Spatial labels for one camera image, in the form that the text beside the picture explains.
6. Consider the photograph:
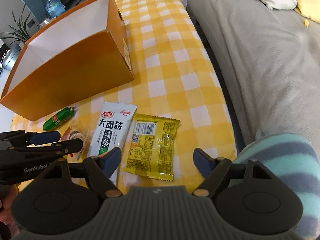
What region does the white rolling stand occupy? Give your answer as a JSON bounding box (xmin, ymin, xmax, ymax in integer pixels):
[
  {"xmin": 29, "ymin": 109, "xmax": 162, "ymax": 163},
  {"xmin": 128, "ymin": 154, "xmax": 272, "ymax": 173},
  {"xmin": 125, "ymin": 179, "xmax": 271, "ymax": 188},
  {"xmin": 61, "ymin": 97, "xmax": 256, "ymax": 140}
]
[{"xmin": 39, "ymin": 17, "xmax": 57, "ymax": 28}]

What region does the blue water jug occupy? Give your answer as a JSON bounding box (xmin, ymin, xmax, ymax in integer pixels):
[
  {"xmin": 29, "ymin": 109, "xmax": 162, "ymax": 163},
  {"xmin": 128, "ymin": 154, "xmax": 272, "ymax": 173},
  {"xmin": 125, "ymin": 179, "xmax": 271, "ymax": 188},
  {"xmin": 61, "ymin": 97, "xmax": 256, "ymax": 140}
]
[{"xmin": 44, "ymin": 0, "xmax": 66, "ymax": 18}]

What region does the long-leaf potted plant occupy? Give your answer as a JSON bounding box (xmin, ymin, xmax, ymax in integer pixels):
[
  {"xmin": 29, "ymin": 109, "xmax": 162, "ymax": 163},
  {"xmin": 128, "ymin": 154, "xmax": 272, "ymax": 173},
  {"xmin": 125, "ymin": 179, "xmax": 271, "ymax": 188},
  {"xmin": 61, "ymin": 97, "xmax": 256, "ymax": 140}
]
[{"xmin": 0, "ymin": 5, "xmax": 33, "ymax": 49}]

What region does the yellow snack packet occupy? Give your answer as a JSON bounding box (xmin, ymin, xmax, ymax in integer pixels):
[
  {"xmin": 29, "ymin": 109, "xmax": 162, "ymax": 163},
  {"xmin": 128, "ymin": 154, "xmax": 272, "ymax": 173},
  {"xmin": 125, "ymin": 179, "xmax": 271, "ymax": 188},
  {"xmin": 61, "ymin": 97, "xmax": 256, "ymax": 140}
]
[{"xmin": 122, "ymin": 113, "xmax": 181, "ymax": 182}]

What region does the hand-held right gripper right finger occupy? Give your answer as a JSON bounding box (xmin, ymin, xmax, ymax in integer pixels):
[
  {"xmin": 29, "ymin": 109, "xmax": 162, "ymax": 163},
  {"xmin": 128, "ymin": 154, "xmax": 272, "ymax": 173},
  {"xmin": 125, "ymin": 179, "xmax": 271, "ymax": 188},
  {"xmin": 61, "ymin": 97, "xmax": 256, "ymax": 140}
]
[{"xmin": 192, "ymin": 148, "xmax": 273, "ymax": 197}]

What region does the silver trash can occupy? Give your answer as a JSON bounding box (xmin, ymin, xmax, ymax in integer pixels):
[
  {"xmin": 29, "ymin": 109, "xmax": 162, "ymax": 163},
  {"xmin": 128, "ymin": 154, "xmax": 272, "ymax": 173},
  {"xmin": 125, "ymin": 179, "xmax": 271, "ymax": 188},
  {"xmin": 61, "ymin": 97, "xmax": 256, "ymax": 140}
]
[{"xmin": 0, "ymin": 42, "xmax": 27, "ymax": 72}]

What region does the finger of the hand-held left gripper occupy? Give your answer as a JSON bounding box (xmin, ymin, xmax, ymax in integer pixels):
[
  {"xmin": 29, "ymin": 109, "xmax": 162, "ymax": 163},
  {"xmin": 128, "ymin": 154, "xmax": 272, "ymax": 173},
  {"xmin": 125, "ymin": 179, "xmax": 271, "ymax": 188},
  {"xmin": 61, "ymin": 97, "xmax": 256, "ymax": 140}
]
[
  {"xmin": 0, "ymin": 130, "xmax": 61, "ymax": 147},
  {"xmin": 0, "ymin": 138, "xmax": 83, "ymax": 160}
]

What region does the clear packet with brown snack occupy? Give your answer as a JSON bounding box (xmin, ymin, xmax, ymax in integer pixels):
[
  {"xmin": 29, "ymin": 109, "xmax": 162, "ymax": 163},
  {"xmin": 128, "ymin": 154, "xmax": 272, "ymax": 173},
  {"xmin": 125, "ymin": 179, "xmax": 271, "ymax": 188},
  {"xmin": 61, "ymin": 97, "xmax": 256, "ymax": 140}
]
[{"xmin": 61, "ymin": 120, "xmax": 89, "ymax": 159}]

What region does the yellow pillow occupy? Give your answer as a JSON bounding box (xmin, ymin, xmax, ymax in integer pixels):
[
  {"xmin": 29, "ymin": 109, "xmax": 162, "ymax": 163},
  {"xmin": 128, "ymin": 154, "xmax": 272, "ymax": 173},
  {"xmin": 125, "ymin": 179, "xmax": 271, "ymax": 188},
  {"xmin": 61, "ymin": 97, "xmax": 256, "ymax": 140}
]
[{"xmin": 282, "ymin": 0, "xmax": 320, "ymax": 24}]

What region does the yellow checkered tablecloth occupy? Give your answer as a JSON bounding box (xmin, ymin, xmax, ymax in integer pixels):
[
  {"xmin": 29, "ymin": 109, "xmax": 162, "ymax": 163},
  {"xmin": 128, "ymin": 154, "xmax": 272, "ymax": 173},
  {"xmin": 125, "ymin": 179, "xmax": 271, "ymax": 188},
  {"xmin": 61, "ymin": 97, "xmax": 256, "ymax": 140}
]
[{"xmin": 10, "ymin": 0, "xmax": 238, "ymax": 193}]

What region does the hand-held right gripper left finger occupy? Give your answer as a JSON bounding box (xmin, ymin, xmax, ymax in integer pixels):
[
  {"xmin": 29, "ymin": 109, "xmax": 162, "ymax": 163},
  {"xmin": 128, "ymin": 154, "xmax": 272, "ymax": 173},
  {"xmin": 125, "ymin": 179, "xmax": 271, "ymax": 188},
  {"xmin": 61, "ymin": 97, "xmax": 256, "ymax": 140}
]
[{"xmin": 37, "ymin": 147, "xmax": 123, "ymax": 197}]

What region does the green sausage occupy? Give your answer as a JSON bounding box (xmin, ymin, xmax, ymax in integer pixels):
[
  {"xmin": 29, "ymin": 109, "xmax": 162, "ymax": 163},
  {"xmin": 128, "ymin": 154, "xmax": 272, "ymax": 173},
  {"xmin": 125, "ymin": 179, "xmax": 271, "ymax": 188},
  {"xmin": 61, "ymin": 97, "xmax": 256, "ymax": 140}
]
[{"xmin": 42, "ymin": 107, "xmax": 76, "ymax": 131}]

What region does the white spicy strip packet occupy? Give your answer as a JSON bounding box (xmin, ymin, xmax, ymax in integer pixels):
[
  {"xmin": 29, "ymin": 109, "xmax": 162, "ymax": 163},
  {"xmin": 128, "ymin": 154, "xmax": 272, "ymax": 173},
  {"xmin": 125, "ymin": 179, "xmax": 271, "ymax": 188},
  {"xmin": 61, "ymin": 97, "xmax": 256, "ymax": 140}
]
[{"xmin": 87, "ymin": 101, "xmax": 138, "ymax": 188}]

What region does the grey sofa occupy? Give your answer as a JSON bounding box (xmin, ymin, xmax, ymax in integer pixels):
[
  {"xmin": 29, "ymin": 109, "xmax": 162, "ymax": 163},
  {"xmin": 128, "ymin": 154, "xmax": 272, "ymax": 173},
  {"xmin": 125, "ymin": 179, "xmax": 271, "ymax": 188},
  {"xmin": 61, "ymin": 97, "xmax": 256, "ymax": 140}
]
[{"xmin": 187, "ymin": 0, "xmax": 320, "ymax": 153}]

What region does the orange cardboard box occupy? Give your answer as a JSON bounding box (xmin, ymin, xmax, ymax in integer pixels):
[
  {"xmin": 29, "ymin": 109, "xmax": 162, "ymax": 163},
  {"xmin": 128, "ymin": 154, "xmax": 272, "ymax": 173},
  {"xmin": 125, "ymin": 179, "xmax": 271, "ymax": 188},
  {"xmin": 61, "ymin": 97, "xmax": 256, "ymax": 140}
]
[{"xmin": 0, "ymin": 0, "xmax": 134, "ymax": 122}]

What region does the person's left hand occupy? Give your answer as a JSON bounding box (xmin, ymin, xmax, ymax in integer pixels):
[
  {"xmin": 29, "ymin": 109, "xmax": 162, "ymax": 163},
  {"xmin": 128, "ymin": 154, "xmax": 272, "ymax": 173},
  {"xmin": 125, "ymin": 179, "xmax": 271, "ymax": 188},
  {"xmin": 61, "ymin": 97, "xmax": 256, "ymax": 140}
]
[{"xmin": 0, "ymin": 189, "xmax": 20, "ymax": 228}]

